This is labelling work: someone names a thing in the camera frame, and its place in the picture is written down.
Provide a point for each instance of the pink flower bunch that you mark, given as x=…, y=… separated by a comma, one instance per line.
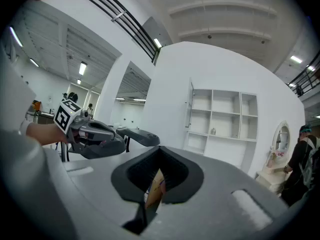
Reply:
x=278, y=154

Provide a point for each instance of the ribbed glass cabinet door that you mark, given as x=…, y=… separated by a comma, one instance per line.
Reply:
x=189, y=104

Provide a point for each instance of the person's grey jacket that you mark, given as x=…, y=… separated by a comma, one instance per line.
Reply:
x=15, y=104

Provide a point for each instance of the oval vanity mirror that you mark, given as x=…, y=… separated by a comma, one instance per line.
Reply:
x=282, y=136

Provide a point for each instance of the background table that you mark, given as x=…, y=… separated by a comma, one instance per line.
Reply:
x=45, y=117

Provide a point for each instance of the ceiling light tube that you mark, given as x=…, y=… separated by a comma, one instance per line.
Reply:
x=82, y=68
x=157, y=43
x=16, y=37
x=296, y=59
x=34, y=62

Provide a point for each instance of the person's left forearm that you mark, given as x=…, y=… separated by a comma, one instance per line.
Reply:
x=45, y=134

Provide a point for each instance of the black balcony railing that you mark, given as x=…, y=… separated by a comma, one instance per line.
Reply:
x=130, y=24
x=306, y=77

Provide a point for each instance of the cardboard box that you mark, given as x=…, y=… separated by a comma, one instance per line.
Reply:
x=155, y=191

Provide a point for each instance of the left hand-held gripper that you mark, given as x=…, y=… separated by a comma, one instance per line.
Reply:
x=65, y=116

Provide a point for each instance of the white shelf unit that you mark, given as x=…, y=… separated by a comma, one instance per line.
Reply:
x=226, y=101

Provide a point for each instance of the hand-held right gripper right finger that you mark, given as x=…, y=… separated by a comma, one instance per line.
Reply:
x=212, y=209

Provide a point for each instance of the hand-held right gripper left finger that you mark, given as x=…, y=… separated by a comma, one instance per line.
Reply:
x=100, y=189

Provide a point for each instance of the white vanity dresser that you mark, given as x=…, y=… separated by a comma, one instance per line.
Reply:
x=271, y=176

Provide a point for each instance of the orange object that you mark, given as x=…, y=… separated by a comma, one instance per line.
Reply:
x=37, y=106

